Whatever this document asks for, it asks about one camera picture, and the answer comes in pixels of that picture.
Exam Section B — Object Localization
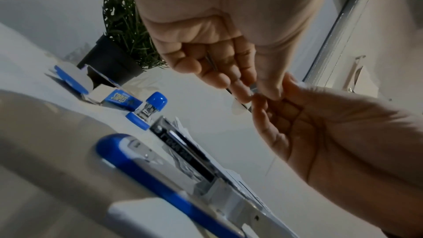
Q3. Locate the person's right hand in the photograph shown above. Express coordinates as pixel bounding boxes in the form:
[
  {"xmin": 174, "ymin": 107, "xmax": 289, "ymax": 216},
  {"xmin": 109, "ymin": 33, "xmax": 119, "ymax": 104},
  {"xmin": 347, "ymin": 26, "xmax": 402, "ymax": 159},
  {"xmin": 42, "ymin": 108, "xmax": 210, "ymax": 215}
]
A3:
[{"xmin": 249, "ymin": 72, "xmax": 423, "ymax": 236}]

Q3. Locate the person's left hand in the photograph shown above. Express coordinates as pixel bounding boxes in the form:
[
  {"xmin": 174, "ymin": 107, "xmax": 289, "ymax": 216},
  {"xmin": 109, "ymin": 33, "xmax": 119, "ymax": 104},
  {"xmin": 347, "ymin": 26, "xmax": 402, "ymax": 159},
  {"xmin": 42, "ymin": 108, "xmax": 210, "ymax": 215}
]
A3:
[{"xmin": 127, "ymin": 0, "xmax": 340, "ymax": 104}]

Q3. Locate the blue white stapler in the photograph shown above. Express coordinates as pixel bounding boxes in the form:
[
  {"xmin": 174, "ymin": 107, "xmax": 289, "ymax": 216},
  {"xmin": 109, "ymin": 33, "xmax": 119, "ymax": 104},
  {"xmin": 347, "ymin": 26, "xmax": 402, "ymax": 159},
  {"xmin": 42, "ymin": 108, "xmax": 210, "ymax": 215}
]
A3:
[
  {"xmin": 96, "ymin": 115, "xmax": 298, "ymax": 238},
  {"xmin": 125, "ymin": 92, "xmax": 168, "ymax": 130}
]

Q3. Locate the stack of printed papers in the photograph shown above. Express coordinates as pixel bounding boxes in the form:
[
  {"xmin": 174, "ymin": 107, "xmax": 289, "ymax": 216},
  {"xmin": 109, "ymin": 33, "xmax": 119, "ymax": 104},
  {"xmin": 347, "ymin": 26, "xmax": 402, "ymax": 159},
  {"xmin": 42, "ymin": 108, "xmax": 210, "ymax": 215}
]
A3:
[{"xmin": 173, "ymin": 116, "xmax": 292, "ymax": 232}]

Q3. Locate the blue staples box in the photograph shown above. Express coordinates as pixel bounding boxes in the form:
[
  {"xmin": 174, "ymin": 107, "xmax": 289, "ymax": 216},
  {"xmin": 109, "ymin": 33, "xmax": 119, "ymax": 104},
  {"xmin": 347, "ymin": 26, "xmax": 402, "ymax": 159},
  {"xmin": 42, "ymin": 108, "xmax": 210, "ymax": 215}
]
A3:
[{"xmin": 53, "ymin": 63, "xmax": 140, "ymax": 111}]

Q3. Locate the green potted plant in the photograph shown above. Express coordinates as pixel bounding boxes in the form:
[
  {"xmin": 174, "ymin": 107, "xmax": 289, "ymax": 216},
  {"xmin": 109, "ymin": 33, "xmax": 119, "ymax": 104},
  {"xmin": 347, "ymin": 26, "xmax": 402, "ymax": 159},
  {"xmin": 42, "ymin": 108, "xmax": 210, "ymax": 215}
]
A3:
[{"xmin": 76, "ymin": 0, "xmax": 169, "ymax": 86}]

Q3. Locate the silver metal handle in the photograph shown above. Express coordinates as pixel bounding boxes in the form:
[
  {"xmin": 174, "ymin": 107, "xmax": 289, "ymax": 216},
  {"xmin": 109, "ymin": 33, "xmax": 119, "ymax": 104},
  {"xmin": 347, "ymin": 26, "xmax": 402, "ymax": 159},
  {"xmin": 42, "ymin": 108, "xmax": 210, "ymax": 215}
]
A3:
[{"xmin": 345, "ymin": 54, "xmax": 368, "ymax": 94}]

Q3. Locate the black right wrist strap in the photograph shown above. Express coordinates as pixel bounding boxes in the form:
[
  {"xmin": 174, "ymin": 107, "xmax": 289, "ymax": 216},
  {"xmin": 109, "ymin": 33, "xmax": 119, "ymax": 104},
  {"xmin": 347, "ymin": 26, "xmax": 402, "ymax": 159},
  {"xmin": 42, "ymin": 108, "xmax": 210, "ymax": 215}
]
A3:
[{"xmin": 379, "ymin": 227, "xmax": 423, "ymax": 238}]

